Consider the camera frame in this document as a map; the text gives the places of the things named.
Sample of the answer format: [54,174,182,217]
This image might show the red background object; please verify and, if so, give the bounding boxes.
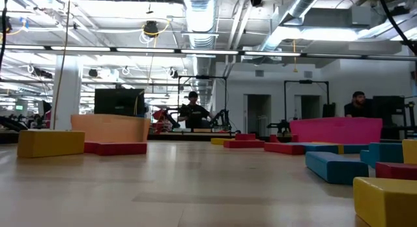
[151,108,170,133]

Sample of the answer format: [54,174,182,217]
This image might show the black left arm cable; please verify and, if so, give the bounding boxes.
[0,0,8,73]

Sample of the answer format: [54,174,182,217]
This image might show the hanging yellow cable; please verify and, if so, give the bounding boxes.
[51,0,72,130]

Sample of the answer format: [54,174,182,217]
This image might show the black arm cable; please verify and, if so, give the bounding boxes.
[0,0,8,73]
[376,0,417,57]

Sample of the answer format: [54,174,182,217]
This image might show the white column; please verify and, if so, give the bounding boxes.
[51,54,83,130]

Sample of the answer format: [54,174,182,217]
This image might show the red plastic bin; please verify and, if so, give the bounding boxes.
[289,117,384,145]

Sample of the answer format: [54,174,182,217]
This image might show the long overhead light bar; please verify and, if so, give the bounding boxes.
[0,44,417,62]

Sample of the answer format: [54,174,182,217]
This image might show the person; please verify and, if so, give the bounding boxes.
[343,91,374,119]
[177,91,212,130]

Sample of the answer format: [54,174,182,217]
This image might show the dark doorway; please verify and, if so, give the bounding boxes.
[300,95,322,120]

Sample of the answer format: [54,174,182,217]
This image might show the black cabinet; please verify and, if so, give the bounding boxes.
[371,95,407,140]

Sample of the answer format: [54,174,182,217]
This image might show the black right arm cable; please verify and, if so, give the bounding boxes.
[376,0,417,57]

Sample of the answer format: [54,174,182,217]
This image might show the black stand with yellow part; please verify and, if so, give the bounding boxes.
[403,101,417,140]

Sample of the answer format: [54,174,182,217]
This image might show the wide silver ventilation duct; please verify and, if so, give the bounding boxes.
[181,0,219,100]

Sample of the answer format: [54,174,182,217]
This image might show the slanted silver ventilation duct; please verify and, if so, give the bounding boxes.
[260,0,326,52]

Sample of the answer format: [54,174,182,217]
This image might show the black monitor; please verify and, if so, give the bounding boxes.
[94,88,146,119]

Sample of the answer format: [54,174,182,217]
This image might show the white radiator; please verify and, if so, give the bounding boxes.
[257,115,270,138]

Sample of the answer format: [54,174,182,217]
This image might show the orange plastic bin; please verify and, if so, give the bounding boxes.
[70,113,152,144]

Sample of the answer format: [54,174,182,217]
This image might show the black metal rig frame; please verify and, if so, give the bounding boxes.
[283,79,330,132]
[177,74,229,134]

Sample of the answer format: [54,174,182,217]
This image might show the red wooden arch block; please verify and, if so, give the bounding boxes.
[269,134,299,144]

